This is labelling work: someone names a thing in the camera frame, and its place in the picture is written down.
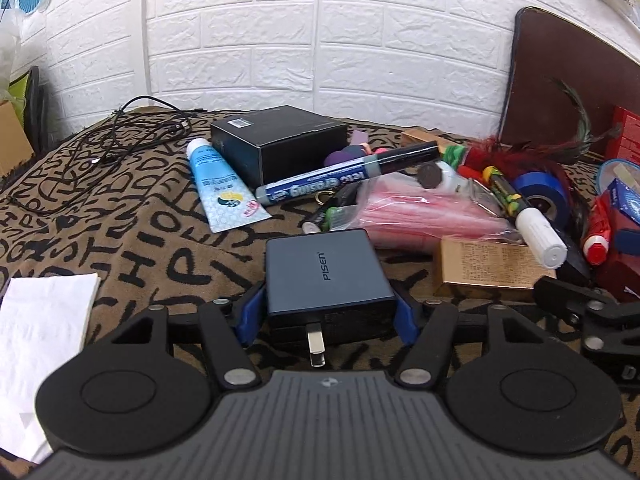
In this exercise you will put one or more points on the small brown wooden block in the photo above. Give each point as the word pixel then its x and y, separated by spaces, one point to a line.
pixel 418 135

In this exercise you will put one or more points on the gold cardboard box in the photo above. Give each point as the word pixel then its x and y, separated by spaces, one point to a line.
pixel 486 270

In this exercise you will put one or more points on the blue small carton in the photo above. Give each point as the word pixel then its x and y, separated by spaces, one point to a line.
pixel 625 200

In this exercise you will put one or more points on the red feather toy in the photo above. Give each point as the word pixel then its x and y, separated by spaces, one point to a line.
pixel 519 158

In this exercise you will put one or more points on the blue whiteboard marker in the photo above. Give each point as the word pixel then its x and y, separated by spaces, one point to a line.
pixel 355 170

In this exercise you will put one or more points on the red box against board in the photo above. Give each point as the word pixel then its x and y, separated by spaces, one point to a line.
pixel 626 145

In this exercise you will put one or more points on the dark brown wooden board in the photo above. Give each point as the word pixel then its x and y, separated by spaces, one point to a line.
pixel 545 49

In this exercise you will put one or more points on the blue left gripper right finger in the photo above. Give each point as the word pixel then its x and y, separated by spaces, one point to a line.
pixel 406 321

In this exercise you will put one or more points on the black Flash Color marker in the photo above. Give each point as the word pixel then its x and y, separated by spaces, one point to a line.
pixel 535 229

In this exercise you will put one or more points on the blue white cream tube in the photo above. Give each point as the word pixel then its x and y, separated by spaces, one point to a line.
pixel 227 201

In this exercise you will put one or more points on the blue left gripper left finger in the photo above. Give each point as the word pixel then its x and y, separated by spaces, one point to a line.
pixel 249 314

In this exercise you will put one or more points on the clear blue zip pouch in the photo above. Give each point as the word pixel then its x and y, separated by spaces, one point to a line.
pixel 621 169

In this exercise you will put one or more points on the pink masks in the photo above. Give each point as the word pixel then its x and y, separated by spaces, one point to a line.
pixel 397 213

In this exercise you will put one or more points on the dark blue Pisen charger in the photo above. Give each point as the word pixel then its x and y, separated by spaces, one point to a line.
pixel 326 289

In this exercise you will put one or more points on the cardboard box by wall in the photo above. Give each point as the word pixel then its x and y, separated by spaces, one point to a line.
pixel 14 146

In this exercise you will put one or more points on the blue tape roll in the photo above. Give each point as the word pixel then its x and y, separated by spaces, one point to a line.
pixel 546 193

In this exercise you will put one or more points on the white bottle dark cap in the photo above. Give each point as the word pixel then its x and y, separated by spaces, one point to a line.
pixel 441 177

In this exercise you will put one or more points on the black cardboard box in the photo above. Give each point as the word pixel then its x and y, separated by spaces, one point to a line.
pixel 276 143

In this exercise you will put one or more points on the red glue bottle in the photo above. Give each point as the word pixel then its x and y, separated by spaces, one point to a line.
pixel 597 239

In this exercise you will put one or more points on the white paper sheet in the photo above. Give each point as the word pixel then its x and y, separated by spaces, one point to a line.
pixel 44 323

